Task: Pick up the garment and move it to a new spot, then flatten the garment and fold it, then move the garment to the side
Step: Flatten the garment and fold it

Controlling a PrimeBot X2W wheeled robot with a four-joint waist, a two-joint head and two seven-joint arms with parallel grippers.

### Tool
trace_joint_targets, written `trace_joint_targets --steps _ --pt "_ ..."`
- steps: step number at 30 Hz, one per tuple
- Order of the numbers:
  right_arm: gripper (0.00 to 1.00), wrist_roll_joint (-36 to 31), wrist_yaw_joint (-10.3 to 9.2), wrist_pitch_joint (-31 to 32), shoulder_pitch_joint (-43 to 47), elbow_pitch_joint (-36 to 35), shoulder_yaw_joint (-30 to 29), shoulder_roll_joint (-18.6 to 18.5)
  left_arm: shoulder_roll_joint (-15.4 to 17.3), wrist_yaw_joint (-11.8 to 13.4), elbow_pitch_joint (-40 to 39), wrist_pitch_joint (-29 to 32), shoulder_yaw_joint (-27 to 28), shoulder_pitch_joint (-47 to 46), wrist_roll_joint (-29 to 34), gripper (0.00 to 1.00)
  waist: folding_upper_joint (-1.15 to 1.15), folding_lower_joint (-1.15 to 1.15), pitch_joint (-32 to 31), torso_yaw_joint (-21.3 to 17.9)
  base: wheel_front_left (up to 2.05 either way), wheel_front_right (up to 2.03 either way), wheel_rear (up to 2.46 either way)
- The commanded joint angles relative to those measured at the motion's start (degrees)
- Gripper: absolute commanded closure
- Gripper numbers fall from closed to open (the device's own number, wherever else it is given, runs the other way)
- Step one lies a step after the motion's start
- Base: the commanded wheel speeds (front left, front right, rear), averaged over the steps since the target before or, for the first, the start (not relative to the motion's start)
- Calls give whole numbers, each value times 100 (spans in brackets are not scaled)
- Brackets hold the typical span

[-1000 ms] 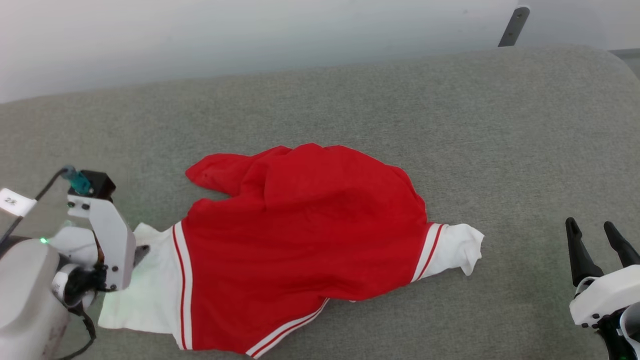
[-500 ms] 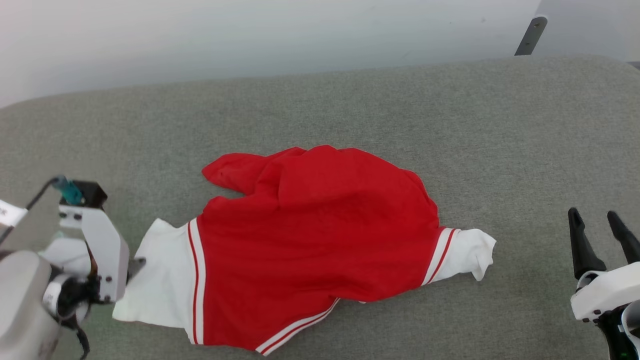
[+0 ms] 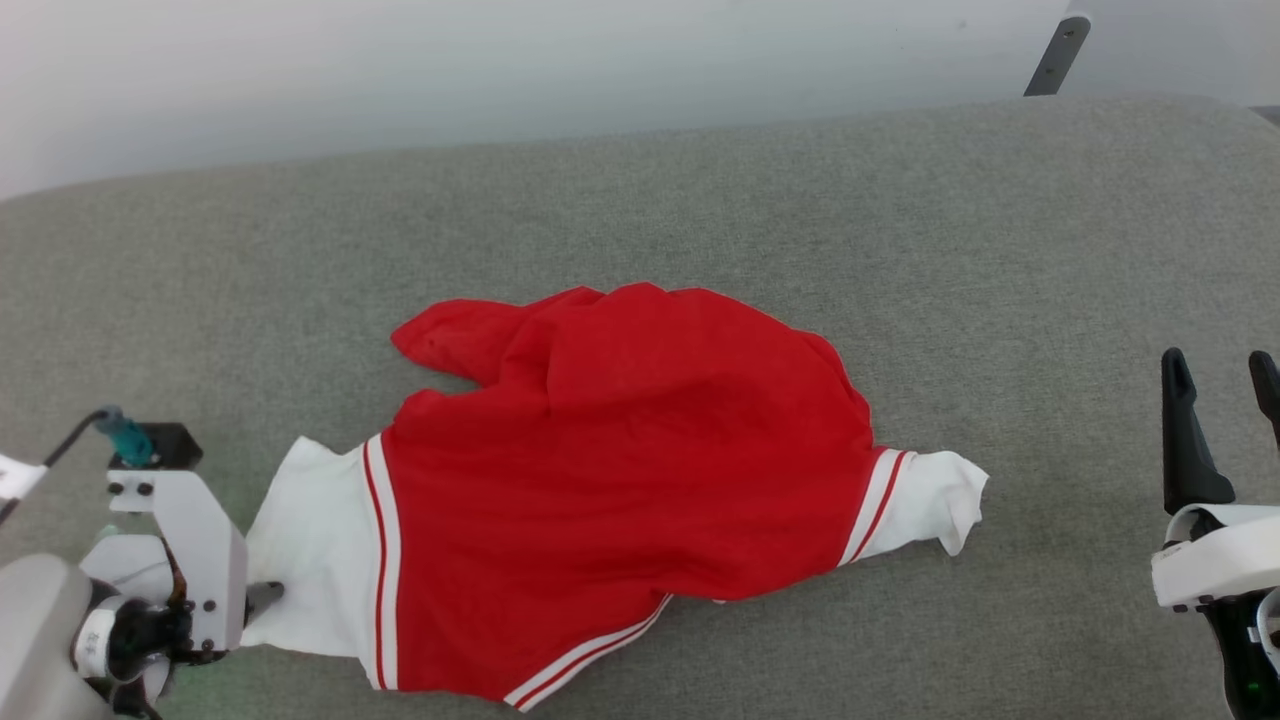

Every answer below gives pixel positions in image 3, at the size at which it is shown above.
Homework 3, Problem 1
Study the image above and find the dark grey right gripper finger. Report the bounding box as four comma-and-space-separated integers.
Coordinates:
1161, 347, 1237, 516
1249, 350, 1280, 447

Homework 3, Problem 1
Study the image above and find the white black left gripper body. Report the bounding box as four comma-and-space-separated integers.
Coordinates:
75, 535, 196, 707

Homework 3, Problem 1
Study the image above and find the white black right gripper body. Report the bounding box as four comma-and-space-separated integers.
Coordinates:
1150, 503, 1280, 720

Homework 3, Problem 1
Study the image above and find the red and white jersey shirt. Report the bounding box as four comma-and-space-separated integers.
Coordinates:
240, 282, 991, 713

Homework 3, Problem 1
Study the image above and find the white paper label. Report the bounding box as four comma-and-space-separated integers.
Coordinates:
0, 455, 48, 502

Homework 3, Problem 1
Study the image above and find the black cable with teal plug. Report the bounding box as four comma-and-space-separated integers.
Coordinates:
0, 405, 157, 527

